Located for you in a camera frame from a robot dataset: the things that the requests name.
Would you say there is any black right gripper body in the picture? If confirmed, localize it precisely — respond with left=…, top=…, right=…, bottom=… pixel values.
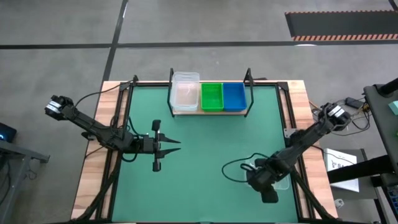
left=248, top=158, right=282, bottom=191

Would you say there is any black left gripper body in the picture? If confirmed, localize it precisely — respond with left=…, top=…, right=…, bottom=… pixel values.
left=142, top=119, right=162, bottom=172

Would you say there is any green mesh plastic basket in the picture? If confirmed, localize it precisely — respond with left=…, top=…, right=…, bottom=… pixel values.
left=201, top=82, right=224, bottom=113

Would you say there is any blue mesh plastic basket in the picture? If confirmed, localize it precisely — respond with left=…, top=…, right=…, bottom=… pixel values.
left=223, top=82, right=248, bottom=112

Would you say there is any green table mat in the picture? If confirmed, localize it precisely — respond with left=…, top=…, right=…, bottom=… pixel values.
left=111, top=85, right=299, bottom=223

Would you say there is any white printed box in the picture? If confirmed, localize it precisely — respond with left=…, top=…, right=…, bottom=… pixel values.
left=323, top=148, right=361, bottom=193

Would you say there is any black metal beam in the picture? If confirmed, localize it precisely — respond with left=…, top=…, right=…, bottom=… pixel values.
left=326, top=154, right=398, bottom=184

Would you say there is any black power adapter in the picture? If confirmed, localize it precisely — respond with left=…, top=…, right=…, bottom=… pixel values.
left=345, top=96, right=363, bottom=109

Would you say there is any black equipment cart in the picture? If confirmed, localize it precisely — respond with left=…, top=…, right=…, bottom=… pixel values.
left=363, top=77, right=398, bottom=175

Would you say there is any grey side table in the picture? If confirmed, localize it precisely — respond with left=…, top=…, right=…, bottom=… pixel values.
left=0, top=139, right=50, bottom=224

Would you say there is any dark device with blue light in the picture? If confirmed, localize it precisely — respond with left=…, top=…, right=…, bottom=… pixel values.
left=0, top=122, right=17, bottom=143

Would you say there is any black orange striped floor mat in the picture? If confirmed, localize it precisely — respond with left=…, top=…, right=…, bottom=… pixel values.
left=285, top=10, right=398, bottom=42

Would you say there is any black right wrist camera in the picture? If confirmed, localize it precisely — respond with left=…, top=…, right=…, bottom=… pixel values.
left=260, top=185, right=279, bottom=204

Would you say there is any black left wrist camera cable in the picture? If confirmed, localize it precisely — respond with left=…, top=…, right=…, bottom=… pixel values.
left=120, top=117, right=141, bottom=163

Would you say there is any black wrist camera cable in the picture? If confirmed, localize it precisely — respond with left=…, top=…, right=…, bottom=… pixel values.
left=221, top=152, right=271, bottom=184
left=120, top=117, right=141, bottom=163

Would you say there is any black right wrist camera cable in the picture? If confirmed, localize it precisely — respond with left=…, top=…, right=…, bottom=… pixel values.
left=221, top=152, right=271, bottom=184

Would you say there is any wooden shelf with black frame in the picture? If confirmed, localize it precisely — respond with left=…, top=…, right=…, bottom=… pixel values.
left=167, top=67, right=255, bottom=118

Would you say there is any black metal rig frame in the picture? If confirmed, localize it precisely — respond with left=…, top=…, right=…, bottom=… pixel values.
left=70, top=74, right=343, bottom=224

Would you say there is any black left arm base cable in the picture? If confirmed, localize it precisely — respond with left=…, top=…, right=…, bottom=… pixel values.
left=74, top=80, right=134, bottom=108

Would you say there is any yellow floor cable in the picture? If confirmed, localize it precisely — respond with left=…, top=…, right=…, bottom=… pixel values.
left=309, top=100, right=324, bottom=114

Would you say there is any black floor cable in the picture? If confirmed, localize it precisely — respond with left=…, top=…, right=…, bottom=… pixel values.
left=329, top=99, right=373, bottom=138

